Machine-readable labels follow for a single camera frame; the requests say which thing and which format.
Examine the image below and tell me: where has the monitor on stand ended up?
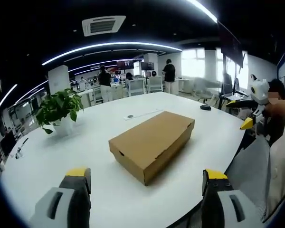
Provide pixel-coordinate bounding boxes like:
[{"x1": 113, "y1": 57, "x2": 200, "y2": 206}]
[{"x1": 222, "y1": 72, "x2": 234, "y2": 98}]

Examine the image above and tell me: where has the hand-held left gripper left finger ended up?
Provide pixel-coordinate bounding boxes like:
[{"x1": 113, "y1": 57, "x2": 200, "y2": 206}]
[{"x1": 29, "y1": 167, "x2": 92, "y2": 228}]

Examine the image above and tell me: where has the green potted plant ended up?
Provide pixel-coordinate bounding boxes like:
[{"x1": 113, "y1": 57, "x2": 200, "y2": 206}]
[{"x1": 35, "y1": 88, "x2": 84, "y2": 136}]

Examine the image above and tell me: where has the wall monitor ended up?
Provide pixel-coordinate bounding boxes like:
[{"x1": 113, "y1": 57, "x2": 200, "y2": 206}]
[
  {"x1": 116, "y1": 60, "x2": 134, "y2": 70},
  {"x1": 140, "y1": 62, "x2": 155, "y2": 71}
]

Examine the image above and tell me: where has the ceiling air conditioner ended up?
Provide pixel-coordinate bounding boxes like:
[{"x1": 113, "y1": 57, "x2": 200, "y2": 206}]
[{"x1": 82, "y1": 16, "x2": 127, "y2": 37}]

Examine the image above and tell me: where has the dark hanging screen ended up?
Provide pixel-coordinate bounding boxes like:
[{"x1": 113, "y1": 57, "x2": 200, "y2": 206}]
[{"x1": 218, "y1": 20, "x2": 244, "y2": 67}]

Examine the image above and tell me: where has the brown cardboard shoe box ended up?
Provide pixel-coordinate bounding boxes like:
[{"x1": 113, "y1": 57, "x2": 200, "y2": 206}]
[{"x1": 108, "y1": 110, "x2": 196, "y2": 186}]

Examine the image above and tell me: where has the white office chair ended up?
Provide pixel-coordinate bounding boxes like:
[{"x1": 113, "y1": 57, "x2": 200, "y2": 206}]
[
  {"x1": 127, "y1": 78, "x2": 145, "y2": 96},
  {"x1": 148, "y1": 76, "x2": 163, "y2": 93}
]

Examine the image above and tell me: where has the long ceiling light strip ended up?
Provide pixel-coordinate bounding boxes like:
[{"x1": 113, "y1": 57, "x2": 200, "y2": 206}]
[{"x1": 41, "y1": 42, "x2": 182, "y2": 66}]

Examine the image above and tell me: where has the white flat strip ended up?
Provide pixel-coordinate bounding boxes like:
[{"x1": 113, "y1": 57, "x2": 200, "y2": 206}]
[{"x1": 123, "y1": 108, "x2": 164, "y2": 120}]

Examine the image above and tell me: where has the grey mesh chair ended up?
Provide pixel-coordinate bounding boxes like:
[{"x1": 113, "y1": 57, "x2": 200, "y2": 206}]
[{"x1": 225, "y1": 137, "x2": 272, "y2": 223}]

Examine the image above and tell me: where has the short ceiling light strip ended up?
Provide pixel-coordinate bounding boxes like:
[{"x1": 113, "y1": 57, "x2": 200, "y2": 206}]
[{"x1": 185, "y1": 0, "x2": 218, "y2": 24}]

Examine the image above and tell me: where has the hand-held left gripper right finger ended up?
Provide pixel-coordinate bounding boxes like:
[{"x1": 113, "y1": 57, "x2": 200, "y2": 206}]
[{"x1": 200, "y1": 169, "x2": 261, "y2": 228}]

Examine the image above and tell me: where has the person's cream garment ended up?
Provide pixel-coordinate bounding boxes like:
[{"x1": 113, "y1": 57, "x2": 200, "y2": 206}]
[{"x1": 266, "y1": 111, "x2": 285, "y2": 218}]

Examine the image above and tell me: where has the grey office chair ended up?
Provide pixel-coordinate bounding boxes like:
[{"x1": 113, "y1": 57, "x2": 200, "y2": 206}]
[{"x1": 192, "y1": 77, "x2": 219, "y2": 102}]

